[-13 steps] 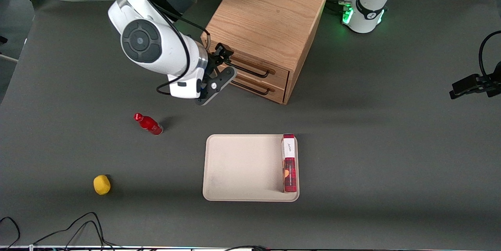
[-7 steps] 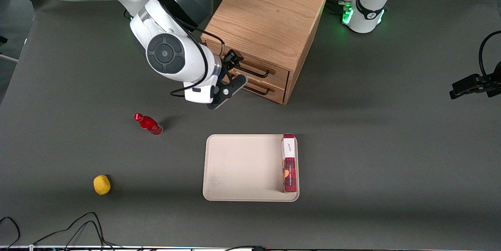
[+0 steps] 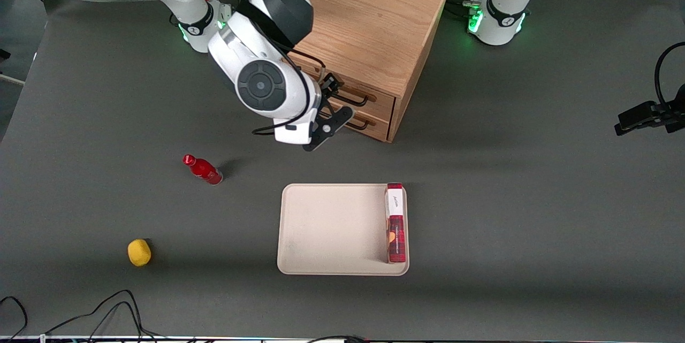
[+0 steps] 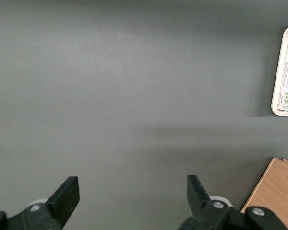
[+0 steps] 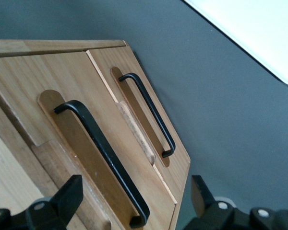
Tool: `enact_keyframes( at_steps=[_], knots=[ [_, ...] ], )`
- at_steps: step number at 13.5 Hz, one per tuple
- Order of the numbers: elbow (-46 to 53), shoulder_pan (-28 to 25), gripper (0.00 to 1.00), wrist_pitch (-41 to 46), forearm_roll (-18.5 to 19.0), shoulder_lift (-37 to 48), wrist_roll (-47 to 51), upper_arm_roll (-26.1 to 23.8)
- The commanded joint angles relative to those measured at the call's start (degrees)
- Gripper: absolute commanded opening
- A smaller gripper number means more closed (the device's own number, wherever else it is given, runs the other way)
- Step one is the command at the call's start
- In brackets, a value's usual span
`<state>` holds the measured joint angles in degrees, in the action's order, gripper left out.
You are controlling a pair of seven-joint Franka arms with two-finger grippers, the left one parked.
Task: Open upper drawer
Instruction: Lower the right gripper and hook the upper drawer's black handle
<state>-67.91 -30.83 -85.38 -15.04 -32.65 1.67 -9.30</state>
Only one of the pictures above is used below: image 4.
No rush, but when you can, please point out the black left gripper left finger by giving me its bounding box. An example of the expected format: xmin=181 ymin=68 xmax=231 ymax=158
xmin=0 ymin=176 xmax=81 ymax=230

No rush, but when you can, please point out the wooden drawer cabinet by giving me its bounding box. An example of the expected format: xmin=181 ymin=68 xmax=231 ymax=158
xmin=240 ymin=157 xmax=288 ymax=230

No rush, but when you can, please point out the beige plastic tray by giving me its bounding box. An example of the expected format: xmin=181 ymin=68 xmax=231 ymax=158
xmin=271 ymin=23 xmax=288 ymax=117

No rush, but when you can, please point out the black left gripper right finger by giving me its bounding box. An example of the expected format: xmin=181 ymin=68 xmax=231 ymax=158
xmin=177 ymin=174 xmax=288 ymax=230

